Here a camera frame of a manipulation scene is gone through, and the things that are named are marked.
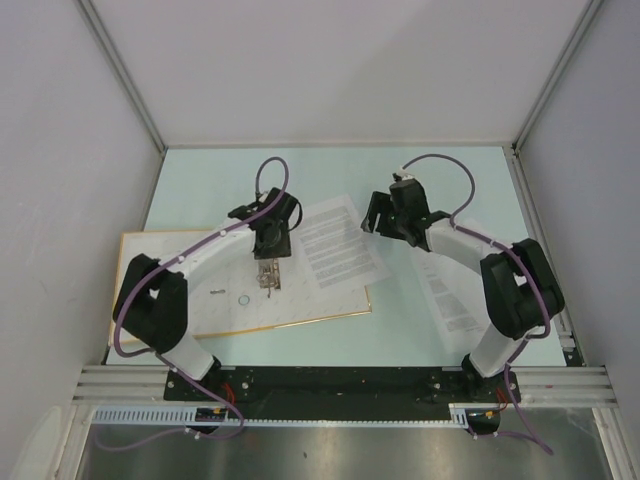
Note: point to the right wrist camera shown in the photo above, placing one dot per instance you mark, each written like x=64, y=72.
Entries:
x=402, y=176

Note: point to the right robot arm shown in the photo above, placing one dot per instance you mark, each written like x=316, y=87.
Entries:
x=490, y=298

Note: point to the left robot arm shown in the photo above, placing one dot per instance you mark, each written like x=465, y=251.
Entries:
x=153, y=301

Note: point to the metal lever arch mechanism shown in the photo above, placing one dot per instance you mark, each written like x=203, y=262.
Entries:
x=269, y=277

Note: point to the printed paper sheet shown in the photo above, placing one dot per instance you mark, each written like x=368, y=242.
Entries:
x=335, y=254

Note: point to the yellow ring binder folder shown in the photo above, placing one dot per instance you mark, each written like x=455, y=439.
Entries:
x=229, y=299

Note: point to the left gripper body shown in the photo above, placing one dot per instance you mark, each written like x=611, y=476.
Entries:
x=280, y=246

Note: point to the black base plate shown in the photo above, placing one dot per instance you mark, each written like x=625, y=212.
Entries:
x=344, y=394

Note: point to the printed paper stack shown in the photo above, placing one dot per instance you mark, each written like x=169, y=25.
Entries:
x=449, y=276

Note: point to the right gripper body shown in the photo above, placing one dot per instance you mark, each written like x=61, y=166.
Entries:
x=397, y=220

